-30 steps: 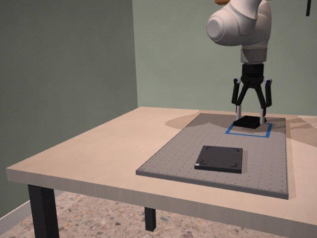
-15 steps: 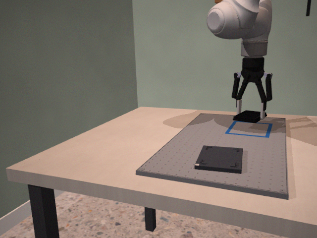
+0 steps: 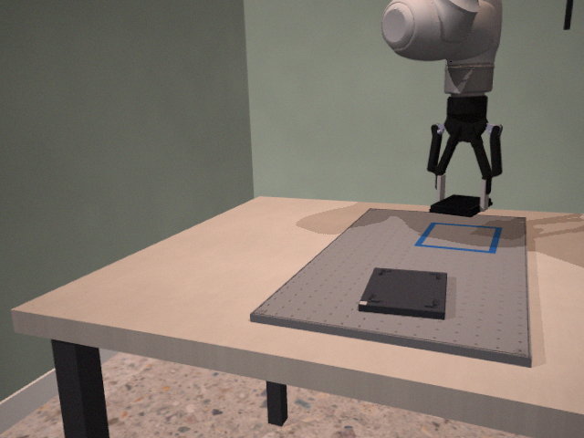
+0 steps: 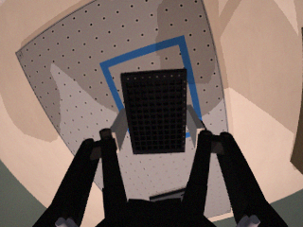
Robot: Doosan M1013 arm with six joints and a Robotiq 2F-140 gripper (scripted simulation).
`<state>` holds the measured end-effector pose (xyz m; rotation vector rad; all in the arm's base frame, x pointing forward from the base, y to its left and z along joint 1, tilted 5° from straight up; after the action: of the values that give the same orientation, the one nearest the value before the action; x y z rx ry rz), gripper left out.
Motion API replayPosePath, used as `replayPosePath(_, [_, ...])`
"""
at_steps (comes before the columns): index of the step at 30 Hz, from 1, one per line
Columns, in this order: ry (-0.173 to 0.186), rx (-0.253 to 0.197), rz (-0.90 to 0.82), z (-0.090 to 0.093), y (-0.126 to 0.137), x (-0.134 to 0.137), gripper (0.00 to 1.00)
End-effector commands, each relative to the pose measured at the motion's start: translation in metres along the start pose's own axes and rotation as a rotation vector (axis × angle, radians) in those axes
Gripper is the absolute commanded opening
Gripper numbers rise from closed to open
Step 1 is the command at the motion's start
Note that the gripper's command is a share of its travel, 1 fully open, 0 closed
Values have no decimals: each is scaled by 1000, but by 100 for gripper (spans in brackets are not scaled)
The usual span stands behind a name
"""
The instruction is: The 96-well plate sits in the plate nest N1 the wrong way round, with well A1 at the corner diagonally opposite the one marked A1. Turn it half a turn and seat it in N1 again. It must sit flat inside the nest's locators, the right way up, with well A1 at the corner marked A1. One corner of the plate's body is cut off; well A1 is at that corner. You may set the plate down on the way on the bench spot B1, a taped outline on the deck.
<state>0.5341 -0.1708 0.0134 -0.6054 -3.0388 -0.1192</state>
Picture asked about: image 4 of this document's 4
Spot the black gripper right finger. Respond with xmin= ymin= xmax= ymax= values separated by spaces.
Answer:
xmin=173 ymin=105 xmax=288 ymax=227

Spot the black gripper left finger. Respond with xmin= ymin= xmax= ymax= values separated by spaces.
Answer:
xmin=32 ymin=108 xmax=133 ymax=227

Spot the blue tape outline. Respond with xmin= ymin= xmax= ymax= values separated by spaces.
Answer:
xmin=99 ymin=35 xmax=203 ymax=121

